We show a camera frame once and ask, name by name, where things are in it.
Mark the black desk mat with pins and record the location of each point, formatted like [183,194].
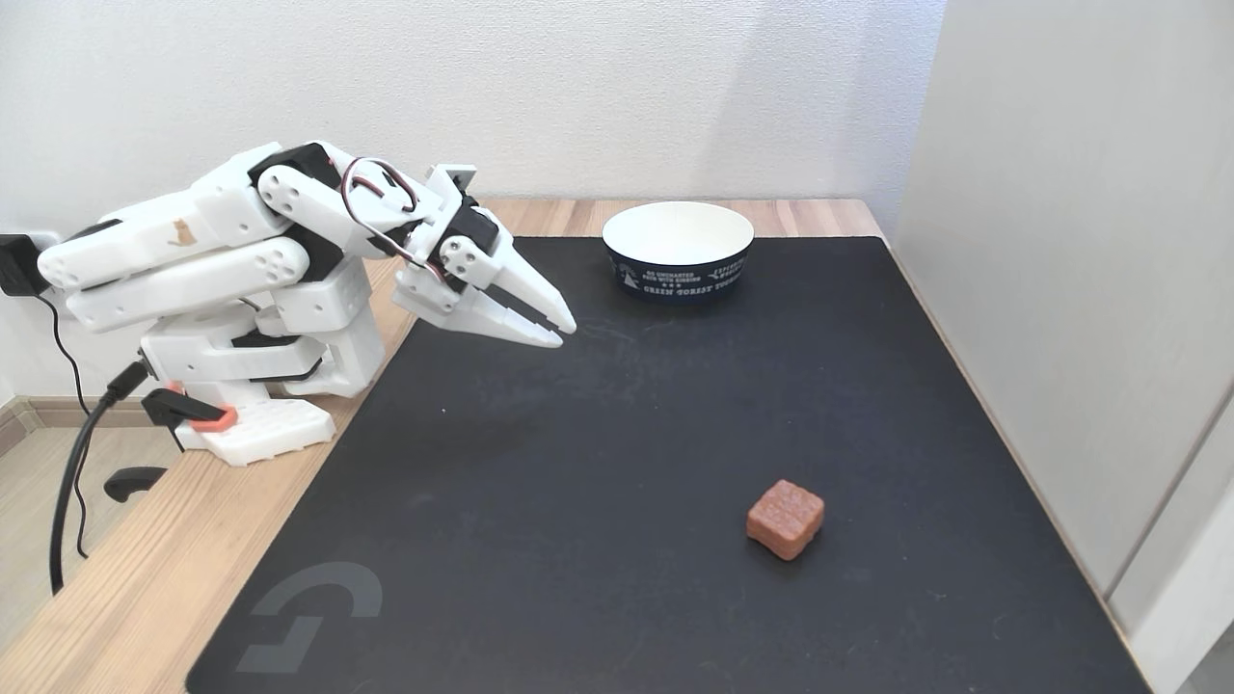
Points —
[627,463]

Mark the black and orange table clamp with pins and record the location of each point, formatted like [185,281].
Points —
[188,410]

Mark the white wall outlet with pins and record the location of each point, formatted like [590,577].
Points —
[46,237]

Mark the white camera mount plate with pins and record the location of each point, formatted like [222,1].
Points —
[451,183]

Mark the navy and white paper bowl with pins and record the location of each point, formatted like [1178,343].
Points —
[678,241]

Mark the black power adapter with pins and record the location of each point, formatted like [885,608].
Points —
[17,264]

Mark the brown square toy block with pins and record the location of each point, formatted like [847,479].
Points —
[785,519]

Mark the pale grey door panel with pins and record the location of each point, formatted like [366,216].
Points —
[1080,270]

